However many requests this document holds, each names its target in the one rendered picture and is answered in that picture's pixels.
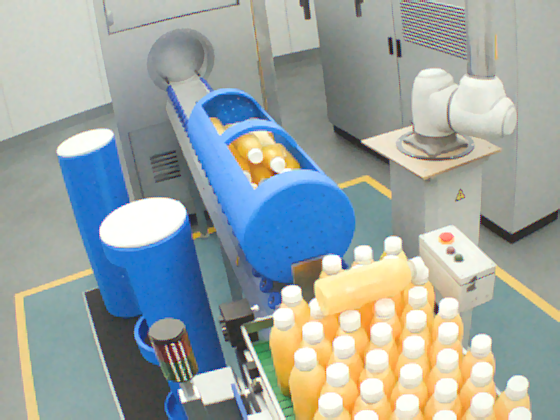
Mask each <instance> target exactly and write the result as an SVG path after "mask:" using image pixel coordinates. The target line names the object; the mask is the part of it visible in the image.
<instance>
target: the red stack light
mask: <svg viewBox="0 0 560 420"><path fill-rule="evenodd" d="M150 340H151V339H150ZM151 343H152V347H153V350H154V352H155V354H156V355H157V357H158V358H159V359H160V360H161V361H163V362H171V363H175V362H178V361H180V360H183V359H185V358H186V357H187V356H188V355H189V354H191V352H192V351H191V343H190V339H189V336H188V333H187V329H186V333H185V334H184V335H183V336H182V338H180V339H179V340H178V341H177V342H176V343H175V342H174V343H171V344H167V345H161V344H159V343H155V342H153V341H152V340H151Z"/></svg>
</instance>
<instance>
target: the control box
mask: <svg viewBox="0 0 560 420"><path fill-rule="evenodd" d="M442 232H450V233H452V234H453V235H454V239H452V240H450V241H447V242H446V241H443V240H441V239H440V238H439V234H440V233H442ZM419 242H420V256H419V258H420V259H421V260H422V261H423V264H424V266H425V267H427V268H428V278H429V279H428V280H430V282H431V283H432V285H433V286H434V287H435V288H436V289H437V290H438V291H439V293H440V294H441V295H443V296H444V298H452V299H454V300H455V299H456V300H457V301H458V313H460V312H463V311H466V310H468V309H471V308H473V307H476V306H478V305H479V304H481V303H484V302H486V301H489V300H491V299H492V295H493V289H494V277H495V268H496V264H495V263H493V262H492V260H491V259H490V258H488V257H487V256H486V255H484V253H483V252H482V251H481V250H480V249H479V248H478V247H477V246H475V244H474V243H473V242H470V240H469V239H468V238H466V237H465V236H464V234H463V233H461V232H460V231H459V230H458V229H457V228H456V227H455V226H454V225H450V226H448V227H444V228H441V229H438V230H435V231H431V232H428V233H425V234H422V236H420V237H419ZM462 243H463V245H462ZM448 246H453V247H454V248H455V252H454V253H453V254H449V253H447V252H446V248H447V247H448ZM462 246H463V247H462ZM465 246H466V247H465ZM464 247H465V248H464ZM468 248H469V249H468ZM465 249H466V250H465ZM467 249H468V250H467ZM468 251H469V252H468ZM470 252H473V253H474V254H475V256H472V255H474V254H473V253H470ZM456 254H461V255H462V256H463V259H462V260H461V261H460V262H457V261H455V260H454V259H453V258H454V255H456ZM471 254H472V255H471ZM474 257H475V258H474Z"/></svg>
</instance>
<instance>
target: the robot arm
mask: <svg viewBox="0 0 560 420"><path fill-rule="evenodd" d="M361 3H364V0H354V5H355V8H356V17H361V16H362V13H361V5H360V4H361ZM464 3H465V8H464V9H465V17H466V20H465V24H466V31H465V32H466V41H467V43H466V49H467V54H466V57H467V73H466V75H465V76H464V77H463V78H462V79H461V80H460V86H459V85H457V84H455V83H454V79H453V78H452V77H451V76H450V75H449V74H448V73H446V72H445V71H444V70H442V69H427V70H423V71H421V72H420V73H419V74H418V76H417V77H415V78H416V79H415V82H414V85H413V88H412V89H413V92H412V103H411V104H412V110H413V123H414V125H413V132H415V135H413V136H409V137H405V138H404V144H407V145H410V146H412V147H414V148H416V149H418V150H420V151H422V152H424V153H426V154H427V155H428V156H430V157H432V158H436V157H438V156H440V155H441V154H444V153H447V152H449V151H452V150H457V149H460V148H463V147H468V141H466V140H464V139H461V138H459V137H458V136H457V132H460V133H463V134H466V136H471V137H475V138H481V139H487V140H495V139H499V138H504V137H506V136H508V135H510V134H511V133H512V132H513V131H514V130H513V129H514V127H515V126H516V125H515V124H516V120H517V116H516V111H515V106H514V105H513V104H512V101H511V100H510V99H509V98H507V97H506V95H505V92H504V89H503V84H502V83H501V81H500V80H499V78H498V77H497V76H496V71H495V68H496V63H495V60H496V55H495V51H496V48H495V43H496V41H495V20H494V18H495V14H494V13H495V9H494V5H495V3H494V0H464ZM299 4H300V6H301V7H303V9H304V14H305V20H311V19H312V17H311V16H310V8H309V0H299Z"/></svg>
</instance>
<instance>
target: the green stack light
mask: <svg viewBox="0 0 560 420"><path fill-rule="evenodd" d="M191 351H192V352H191V354H189V355H188V356H187V357H186V358H185V359H183V360H180V361H178V362H175V363H171V362H163V361H161V360H160V359H159V358H158V357H157V358H158V361H159V364H160V367H161V370H162V373H163V375H164V376H165V377H166V378H167V379H168V380H169V381H171V382H177V383H183V382H186V381H189V380H191V379H192V378H193V377H195V376H196V375H197V374H198V373H197V372H198V364H197V360H196V357H195V354H194V352H193V350H192V347H191Z"/></svg>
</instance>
